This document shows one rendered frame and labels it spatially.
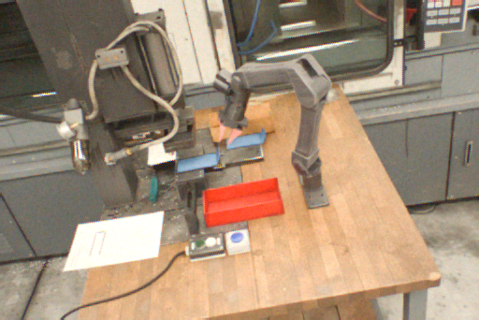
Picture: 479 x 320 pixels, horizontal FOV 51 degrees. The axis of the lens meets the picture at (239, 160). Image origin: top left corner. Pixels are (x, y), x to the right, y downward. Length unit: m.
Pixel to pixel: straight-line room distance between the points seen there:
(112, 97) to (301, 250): 0.72
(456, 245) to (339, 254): 1.38
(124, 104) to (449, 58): 1.45
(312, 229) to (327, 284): 0.21
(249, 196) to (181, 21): 0.86
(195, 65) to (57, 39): 0.87
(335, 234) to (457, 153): 1.31
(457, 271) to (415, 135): 0.68
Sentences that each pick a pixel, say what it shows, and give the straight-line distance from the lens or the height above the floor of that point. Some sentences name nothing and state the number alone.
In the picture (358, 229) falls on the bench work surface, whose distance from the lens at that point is 1.52.
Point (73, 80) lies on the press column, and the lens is 1.57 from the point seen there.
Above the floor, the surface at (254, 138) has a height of 0.92.
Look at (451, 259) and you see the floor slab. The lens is 2.69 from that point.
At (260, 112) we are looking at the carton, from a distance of 2.06.
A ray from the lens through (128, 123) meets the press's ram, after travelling 1.70.
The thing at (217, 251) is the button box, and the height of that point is 0.92.
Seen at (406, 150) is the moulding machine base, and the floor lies 0.46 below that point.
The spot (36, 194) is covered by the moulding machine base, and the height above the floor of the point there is 0.52.
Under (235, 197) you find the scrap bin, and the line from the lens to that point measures 1.67.
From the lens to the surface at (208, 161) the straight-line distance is 1.72.
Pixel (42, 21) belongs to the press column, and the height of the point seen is 1.57.
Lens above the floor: 1.96
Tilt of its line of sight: 35 degrees down
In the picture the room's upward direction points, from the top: 12 degrees counter-clockwise
